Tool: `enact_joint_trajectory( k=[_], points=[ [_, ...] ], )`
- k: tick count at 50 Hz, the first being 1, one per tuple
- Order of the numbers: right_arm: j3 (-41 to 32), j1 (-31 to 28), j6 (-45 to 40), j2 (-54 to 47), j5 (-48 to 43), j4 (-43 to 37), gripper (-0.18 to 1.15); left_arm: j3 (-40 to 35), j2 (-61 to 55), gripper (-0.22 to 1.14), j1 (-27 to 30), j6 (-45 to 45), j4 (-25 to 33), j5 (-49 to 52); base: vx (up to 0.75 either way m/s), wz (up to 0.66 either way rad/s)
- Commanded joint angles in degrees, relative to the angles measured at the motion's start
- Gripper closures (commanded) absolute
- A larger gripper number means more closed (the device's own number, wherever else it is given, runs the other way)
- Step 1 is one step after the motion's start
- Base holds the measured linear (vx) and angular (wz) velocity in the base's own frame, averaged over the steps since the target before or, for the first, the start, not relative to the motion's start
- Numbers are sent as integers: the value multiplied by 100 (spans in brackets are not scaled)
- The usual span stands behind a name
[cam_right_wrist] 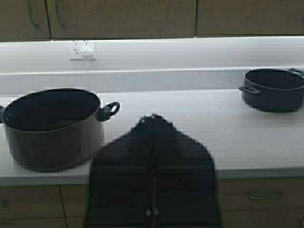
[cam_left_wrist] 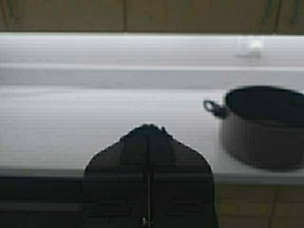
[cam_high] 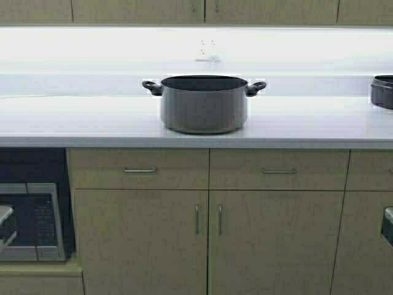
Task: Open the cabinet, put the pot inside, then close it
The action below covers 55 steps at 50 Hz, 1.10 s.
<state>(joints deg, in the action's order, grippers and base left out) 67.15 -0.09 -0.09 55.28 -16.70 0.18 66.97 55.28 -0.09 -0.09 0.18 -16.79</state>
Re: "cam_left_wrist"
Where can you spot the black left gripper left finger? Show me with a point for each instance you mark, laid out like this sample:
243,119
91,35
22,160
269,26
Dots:
115,186

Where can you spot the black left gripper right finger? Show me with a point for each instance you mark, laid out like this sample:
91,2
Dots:
182,184

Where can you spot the dark grey cooking pot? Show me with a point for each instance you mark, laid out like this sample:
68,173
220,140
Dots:
262,126

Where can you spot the wooden upper cabinet right door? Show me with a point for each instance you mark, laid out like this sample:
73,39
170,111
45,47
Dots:
282,17

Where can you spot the wooden cabinet door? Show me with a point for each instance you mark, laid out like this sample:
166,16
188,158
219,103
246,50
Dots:
62,15
282,17

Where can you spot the wooden upper cabinet left door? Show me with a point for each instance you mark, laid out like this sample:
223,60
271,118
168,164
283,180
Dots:
62,15

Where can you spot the black oven appliance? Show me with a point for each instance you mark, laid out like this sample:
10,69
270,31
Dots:
29,202

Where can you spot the white wall outlet plate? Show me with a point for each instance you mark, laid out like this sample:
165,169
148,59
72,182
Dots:
249,46

